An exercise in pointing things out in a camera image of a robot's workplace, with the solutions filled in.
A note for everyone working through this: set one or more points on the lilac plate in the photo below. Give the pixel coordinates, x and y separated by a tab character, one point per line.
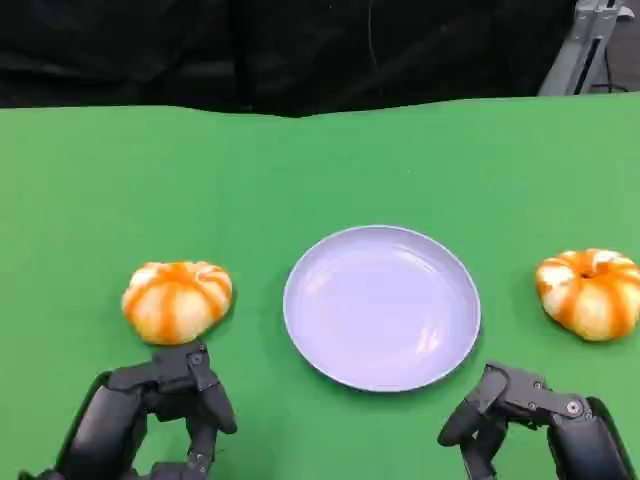
382	307

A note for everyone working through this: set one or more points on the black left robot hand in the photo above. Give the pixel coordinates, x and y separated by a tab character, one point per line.
115	420

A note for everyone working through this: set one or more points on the orange white toy bread roll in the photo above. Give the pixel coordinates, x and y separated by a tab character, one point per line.
176	303
590	296

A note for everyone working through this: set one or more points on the grey metal frame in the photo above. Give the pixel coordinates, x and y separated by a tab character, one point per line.
582	47

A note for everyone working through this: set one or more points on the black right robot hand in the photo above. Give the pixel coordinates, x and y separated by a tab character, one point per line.
560	425

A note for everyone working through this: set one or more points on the black backdrop curtain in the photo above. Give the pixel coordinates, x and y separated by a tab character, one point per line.
270	50

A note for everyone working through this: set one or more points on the green table cloth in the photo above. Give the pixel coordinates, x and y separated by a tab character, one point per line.
320	200

